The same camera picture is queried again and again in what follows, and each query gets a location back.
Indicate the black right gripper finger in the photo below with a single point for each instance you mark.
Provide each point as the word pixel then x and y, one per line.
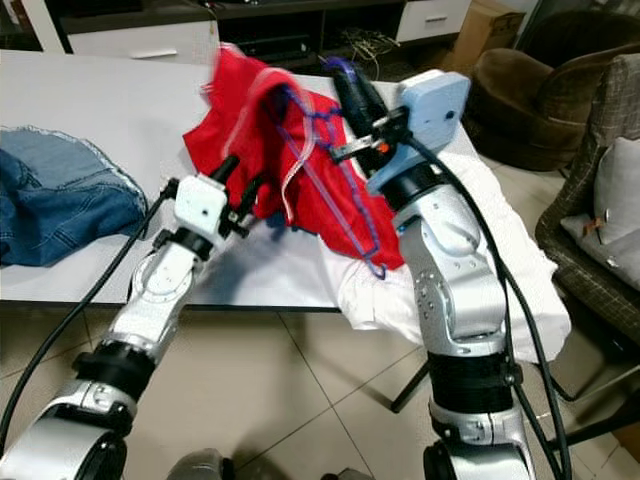
pixel 372 98
pixel 357 105

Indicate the red polo shirt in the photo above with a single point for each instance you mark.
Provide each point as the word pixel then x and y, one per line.
pixel 240 140

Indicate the blue denim jeans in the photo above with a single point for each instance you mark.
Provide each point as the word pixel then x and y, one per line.
pixel 70 215

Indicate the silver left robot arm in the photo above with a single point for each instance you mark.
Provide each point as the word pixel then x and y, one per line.
pixel 150 300

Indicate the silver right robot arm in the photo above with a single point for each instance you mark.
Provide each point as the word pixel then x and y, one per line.
pixel 455 290

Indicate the black media player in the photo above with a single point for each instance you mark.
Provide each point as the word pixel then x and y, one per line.
pixel 280 48

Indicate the small white drawer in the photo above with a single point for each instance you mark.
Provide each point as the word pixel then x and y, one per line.
pixel 435 18

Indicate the tall brown cardboard box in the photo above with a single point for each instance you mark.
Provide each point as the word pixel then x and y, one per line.
pixel 480 35

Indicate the black tv cabinet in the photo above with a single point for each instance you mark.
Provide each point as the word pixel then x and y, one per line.
pixel 260 12

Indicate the brown armchair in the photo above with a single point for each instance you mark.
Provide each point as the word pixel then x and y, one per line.
pixel 530 100

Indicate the white cotton shirt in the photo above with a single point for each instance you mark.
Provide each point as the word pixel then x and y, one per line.
pixel 530 280

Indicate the grey wicker chair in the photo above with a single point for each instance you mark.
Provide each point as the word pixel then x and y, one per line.
pixel 585 110

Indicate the light grey cushion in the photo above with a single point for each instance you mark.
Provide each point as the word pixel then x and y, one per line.
pixel 615 200

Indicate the white glass door cabinet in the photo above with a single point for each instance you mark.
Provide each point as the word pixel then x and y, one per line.
pixel 32 20

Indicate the black table leg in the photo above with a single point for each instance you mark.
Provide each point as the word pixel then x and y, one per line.
pixel 410 385

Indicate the grey left robot foot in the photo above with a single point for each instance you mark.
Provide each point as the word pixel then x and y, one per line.
pixel 198 468

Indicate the grey robot foot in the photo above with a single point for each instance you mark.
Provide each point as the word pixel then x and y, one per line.
pixel 198 468
pixel 350 476

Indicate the grey right robot foot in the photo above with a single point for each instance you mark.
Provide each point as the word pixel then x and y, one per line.
pixel 350 476

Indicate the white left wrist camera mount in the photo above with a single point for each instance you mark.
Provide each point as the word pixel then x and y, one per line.
pixel 200 205

